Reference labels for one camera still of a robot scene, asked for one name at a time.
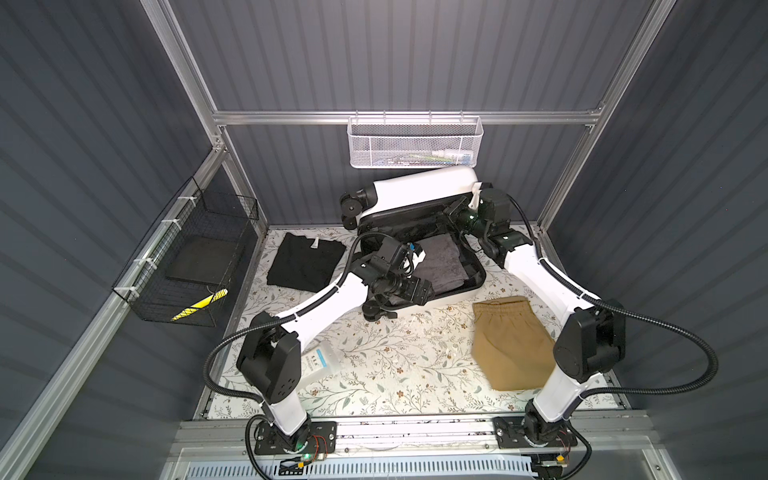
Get floral table mat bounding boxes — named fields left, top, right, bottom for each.
left=205, top=227, right=562, bottom=420

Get tan shorts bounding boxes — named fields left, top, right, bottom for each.
left=471, top=296, right=555, bottom=391

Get yellow black striped item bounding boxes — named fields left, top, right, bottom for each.
left=171, top=289, right=228, bottom=322

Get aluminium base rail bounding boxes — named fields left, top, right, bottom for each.
left=160, top=410, right=682, bottom=479

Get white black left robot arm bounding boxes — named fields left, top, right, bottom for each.
left=236, top=235, right=434, bottom=438

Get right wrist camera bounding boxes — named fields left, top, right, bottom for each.
left=469, top=182, right=482, bottom=212

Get black left corrugated cable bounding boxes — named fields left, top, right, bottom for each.
left=202, top=230, right=409, bottom=480

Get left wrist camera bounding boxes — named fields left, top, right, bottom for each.
left=407, top=243, right=426, bottom=269

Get black right corrugated cable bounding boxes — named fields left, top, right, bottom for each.
left=503, top=191, right=720, bottom=480

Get white flat packet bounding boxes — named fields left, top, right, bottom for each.
left=301, top=341, right=341, bottom=376

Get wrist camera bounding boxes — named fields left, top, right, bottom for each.
left=407, top=243, right=426, bottom=269
left=469, top=182, right=482, bottom=212

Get white wire mesh basket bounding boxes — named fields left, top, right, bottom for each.
left=346, top=113, right=484, bottom=169

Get black pad in basket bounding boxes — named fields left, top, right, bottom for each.
left=166, top=236, right=240, bottom=285

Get black wire mesh basket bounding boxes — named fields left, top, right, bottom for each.
left=113, top=178, right=260, bottom=327

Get black folded t-shirt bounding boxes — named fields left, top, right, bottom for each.
left=267, top=233, right=346, bottom=293

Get white hard-shell suitcase black lining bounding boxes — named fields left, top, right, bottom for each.
left=340, top=166, right=487, bottom=321

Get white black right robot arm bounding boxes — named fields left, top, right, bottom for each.
left=444, top=182, right=626, bottom=447

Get black corrugated cable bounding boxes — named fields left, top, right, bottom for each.
left=202, top=230, right=409, bottom=480
left=503, top=191, right=720, bottom=480

